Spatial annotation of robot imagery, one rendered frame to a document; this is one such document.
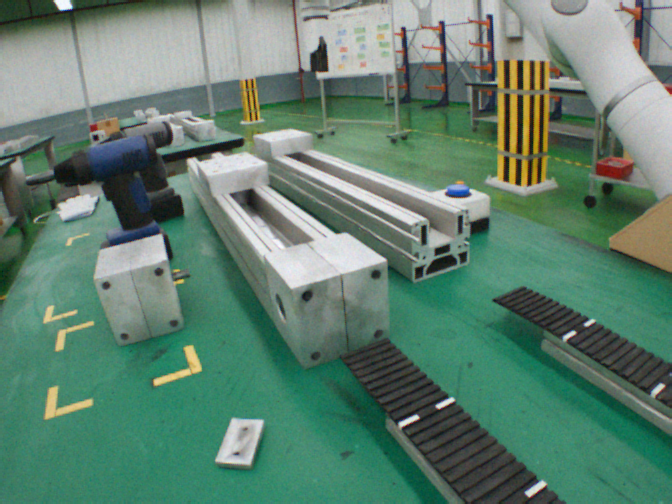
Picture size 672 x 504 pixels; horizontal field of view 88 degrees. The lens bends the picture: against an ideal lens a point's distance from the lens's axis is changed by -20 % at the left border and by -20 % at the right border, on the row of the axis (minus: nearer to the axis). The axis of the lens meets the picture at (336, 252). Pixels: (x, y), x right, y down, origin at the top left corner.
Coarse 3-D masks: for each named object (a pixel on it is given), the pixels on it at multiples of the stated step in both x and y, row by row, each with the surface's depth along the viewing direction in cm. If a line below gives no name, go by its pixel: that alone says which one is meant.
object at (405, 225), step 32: (288, 160) 95; (320, 160) 94; (288, 192) 97; (320, 192) 79; (352, 192) 67; (384, 192) 72; (416, 192) 65; (352, 224) 69; (384, 224) 60; (416, 224) 54; (448, 224) 58; (384, 256) 62; (416, 256) 56; (448, 256) 61
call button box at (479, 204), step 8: (432, 192) 73; (440, 192) 72; (472, 192) 71; (456, 200) 68; (464, 200) 67; (472, 200) 67; (480, 200) 68; (488, 200) 69; (472, 208) 68; (480, 208) 68; (488, 208) 69; (472, 216) 68; (480, 216) 69; (488, 216) 70; (472, 224) 69; (480, 224) 70; (488, 224) 71; (472, 232) 69
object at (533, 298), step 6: (534, 294) 45; (516, 300) 44; (522, 300) 44; (528, 300) 44; (534, 300) 43; (540, 300) 44; (504, 306) 44; (510, 306) 43; (516, 306) 43; (522, 306) 43; (528, 306) 43; (516, 312) 42
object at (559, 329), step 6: (576, 312) 40; (564, 318) 39; (570, 318) 39; (576, 318) 39; (582, 318) 39; (558, 324) 39; (564, 324) 39; (570, 324) 38; (576, 324) 38; (546, 330) 39; (552, 330) 38; (558, 330) 38; (564, 330) 38; (570, 330) 38; (558, 336) 37
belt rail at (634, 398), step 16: (560, 352) 38; (576, 352) 36; (576, 368) 36; (592, 368) 35; (608, 384) 33; (624, 384) 31; (624, 400) 32; (640, 400) 31; (656, 400) 29; (656, 416) 29
